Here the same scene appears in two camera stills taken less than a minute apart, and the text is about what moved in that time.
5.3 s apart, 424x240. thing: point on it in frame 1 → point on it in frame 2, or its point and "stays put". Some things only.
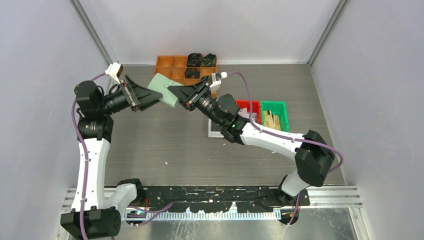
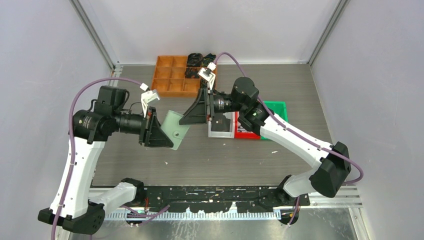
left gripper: x=138 y=96 → x=155 y=135
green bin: x=277 y=108 stays put
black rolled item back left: x=194 y=59 stays put
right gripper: x=188 y=95 → x=201 y=111
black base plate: x=223 y=199 stays put
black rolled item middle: x=192 y=72 stays put
